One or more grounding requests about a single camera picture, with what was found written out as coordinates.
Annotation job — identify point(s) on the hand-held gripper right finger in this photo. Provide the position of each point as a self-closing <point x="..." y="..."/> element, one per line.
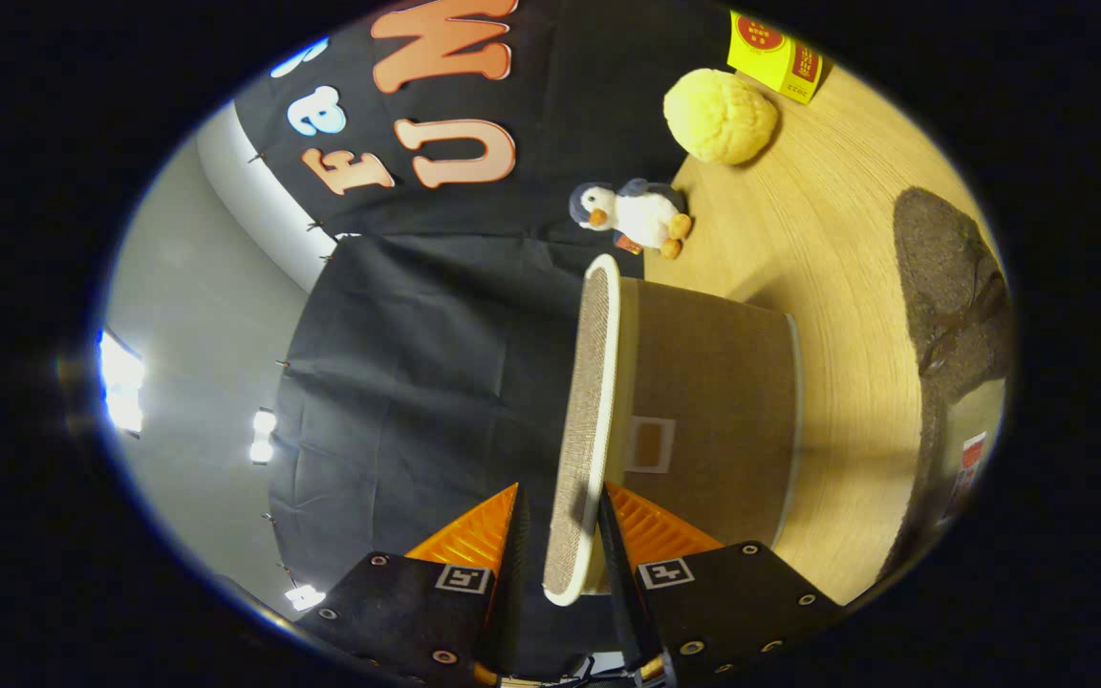
<point x="622" y="592"/>

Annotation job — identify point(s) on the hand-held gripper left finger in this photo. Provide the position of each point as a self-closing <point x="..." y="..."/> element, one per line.
<point x="512" y="612"/>

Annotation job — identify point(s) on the brown storage box lid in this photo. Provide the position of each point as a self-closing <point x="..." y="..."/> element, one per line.
<point x="584" y="430"/>

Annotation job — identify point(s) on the brown fabric storage box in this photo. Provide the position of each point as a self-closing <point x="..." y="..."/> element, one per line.
<point x="713" y="401"/>

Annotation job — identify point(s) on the brown fuzzy shoe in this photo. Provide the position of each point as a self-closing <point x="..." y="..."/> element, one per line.
<point x="942" y="258"/>

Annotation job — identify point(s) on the small ceiling light panel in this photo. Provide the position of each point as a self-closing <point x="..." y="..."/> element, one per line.
<point x="264" y="435"/>
<point x="305" y="598"/>

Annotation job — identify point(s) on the black backdrop cloth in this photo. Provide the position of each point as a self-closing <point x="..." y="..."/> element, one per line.
<point x="436" y="382"/>

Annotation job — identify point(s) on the penguin plush toy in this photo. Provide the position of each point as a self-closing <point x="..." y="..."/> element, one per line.
<point x="641" y="218"/>

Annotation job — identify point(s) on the large ceiling light panel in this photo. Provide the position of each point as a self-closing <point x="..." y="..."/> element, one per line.
<point x="120" y="382"/>

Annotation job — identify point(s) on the yellow bread plush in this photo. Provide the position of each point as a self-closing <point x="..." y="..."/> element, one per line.
<point x="718" y="117"/>

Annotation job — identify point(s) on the yellow book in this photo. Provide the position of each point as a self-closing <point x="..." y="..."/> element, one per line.
<point x="770" y="53"/>

